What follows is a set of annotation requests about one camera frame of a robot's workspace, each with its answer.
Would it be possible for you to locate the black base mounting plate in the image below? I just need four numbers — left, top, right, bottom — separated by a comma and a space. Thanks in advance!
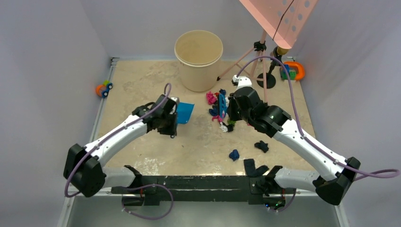
111, 175, 295, 206

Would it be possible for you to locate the pink music stand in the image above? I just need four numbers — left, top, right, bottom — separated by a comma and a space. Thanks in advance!
216, 0, 320, 107

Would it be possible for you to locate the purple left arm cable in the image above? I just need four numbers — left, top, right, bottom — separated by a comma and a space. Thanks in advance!
64, 82, 172, 198

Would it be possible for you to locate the dark navy front scrap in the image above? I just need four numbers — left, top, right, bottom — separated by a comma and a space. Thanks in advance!
244, 159, 269, 177

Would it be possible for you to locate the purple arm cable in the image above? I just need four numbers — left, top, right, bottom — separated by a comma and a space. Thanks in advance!
235, 55, 401, 183
64, 82, 172, 198

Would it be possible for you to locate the dark blue paper scrap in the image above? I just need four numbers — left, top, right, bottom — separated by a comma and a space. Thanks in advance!
228, 149, 240, 161

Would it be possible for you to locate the orange blue green toy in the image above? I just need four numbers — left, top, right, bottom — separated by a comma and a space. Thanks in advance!
283, 61, 305, 81

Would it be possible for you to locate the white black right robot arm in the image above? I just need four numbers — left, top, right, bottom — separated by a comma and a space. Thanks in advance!
228, 87, 361, 205

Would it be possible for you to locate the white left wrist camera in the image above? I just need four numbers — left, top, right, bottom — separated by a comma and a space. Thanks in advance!
170, 97, 180, 114

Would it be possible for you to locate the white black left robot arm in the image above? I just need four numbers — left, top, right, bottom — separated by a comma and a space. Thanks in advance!
63, 95, 180, 198

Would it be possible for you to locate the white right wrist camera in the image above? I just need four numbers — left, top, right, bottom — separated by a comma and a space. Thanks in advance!
231, 75, 252, 90

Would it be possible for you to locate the blue plastic dustpan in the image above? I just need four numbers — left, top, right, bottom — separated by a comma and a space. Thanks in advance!
177, 102, 195, 124

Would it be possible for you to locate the blue hand brush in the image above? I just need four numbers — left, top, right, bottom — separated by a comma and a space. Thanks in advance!
218, 94, 227, 119

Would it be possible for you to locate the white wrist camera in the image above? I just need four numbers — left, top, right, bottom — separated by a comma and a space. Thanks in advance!
170, 97, 180, 114
231, 75, 252, 90

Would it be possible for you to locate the beige plastic bucket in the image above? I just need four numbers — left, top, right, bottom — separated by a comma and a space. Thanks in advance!
174, 30, 223, 92

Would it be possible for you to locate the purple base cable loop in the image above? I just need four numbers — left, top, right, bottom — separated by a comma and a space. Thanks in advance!
121, 183, 174, 220

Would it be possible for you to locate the orange blue toy car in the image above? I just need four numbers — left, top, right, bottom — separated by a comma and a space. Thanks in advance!
95, 80, 113, 98

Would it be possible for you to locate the black paper scrap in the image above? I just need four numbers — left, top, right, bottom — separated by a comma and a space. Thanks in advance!
226, 124, 235, 132

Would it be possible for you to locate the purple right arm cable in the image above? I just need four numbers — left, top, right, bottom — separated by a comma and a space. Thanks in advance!
235, 55, 401, 183

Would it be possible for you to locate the white paper scrap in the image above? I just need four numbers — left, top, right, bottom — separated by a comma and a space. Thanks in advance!
219, 122, 228, 132

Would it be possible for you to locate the pink paper scrap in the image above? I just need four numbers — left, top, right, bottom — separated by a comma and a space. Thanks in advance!
206, 91, 218, 105

